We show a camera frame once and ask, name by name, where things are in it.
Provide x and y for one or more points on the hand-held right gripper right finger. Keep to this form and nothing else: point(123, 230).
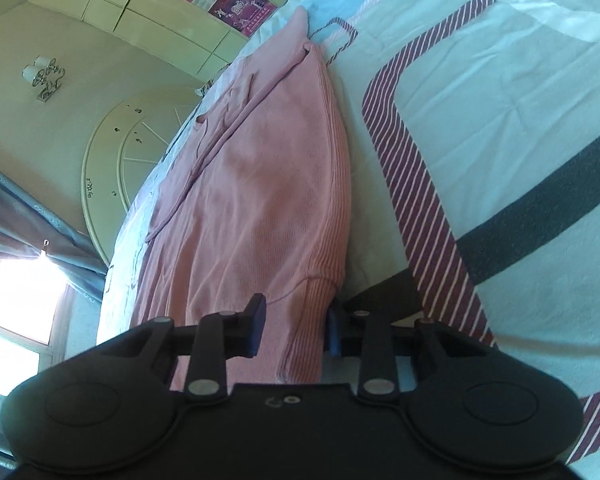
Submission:
point(335, 334)

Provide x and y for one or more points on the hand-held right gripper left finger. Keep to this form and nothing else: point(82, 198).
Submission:
point(258, 324)

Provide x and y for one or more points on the pink sweater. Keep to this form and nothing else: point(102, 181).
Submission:
point(260, 210)

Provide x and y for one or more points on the cream round headboard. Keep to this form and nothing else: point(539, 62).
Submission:
point(107, 160)

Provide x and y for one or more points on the window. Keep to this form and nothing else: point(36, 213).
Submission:
point(15, 320)

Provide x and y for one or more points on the blue curtain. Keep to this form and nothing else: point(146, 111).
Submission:
point(30, 220)

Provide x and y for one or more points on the patterned pastel bedsheet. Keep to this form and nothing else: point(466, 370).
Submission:
point(505, 135)

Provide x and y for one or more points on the cream glossy wardrobe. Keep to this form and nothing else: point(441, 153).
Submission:
point(130, 5)

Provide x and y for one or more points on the wall lamp with white shades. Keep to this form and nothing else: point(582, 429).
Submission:
point(42, 77)

